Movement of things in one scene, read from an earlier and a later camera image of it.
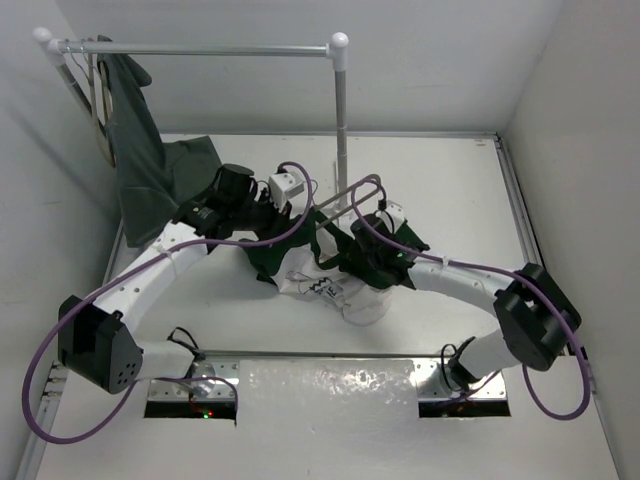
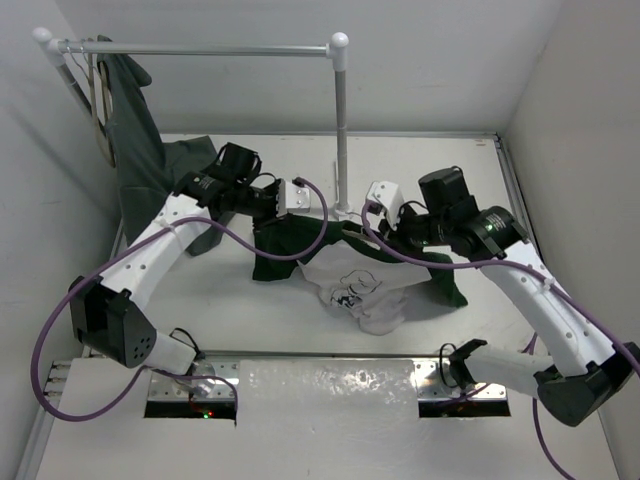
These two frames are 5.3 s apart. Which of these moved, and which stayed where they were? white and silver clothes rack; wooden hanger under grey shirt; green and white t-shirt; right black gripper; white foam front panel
Moved: right black gripper; green and white t-shirt
Stayed: white foam front panel; wooden hanger under grey shirt; white and silver clothes rack
